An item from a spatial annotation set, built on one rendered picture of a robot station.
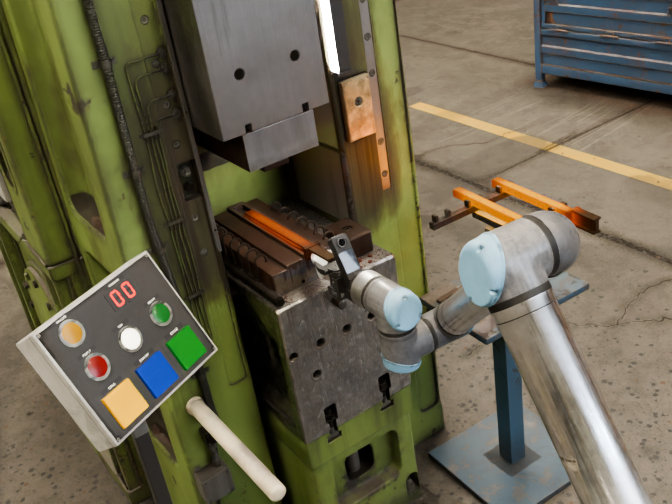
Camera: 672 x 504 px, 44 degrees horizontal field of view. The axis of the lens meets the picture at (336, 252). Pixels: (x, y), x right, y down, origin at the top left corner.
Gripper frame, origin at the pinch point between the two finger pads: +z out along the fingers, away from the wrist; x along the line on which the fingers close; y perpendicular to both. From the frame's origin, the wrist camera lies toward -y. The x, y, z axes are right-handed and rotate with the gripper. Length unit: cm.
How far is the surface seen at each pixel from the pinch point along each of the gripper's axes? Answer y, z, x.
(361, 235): 2.8, 2.9, 16.0
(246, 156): -30.7, 2.5, -12.5
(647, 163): 99, 100, 267
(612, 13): 42, 177, 332
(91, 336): -13, -13, -63
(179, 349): -1.0, -14.0, -45.9
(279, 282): 5.1, 2.9, -10.8
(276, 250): 1.4, 12.0, -5.4
